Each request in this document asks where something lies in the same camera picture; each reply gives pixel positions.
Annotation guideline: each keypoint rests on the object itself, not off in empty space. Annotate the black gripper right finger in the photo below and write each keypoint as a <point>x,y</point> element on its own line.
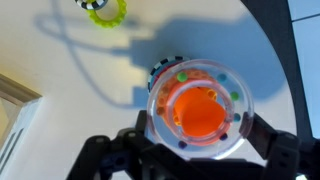
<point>265,136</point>

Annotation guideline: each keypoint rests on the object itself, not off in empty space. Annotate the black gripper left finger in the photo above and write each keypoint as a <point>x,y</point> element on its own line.
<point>141,126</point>

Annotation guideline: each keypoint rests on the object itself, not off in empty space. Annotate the orange rod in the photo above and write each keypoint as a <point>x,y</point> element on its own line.
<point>200,113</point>

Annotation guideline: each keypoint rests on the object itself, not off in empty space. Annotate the wooden tray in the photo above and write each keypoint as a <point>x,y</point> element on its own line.
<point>16,106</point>

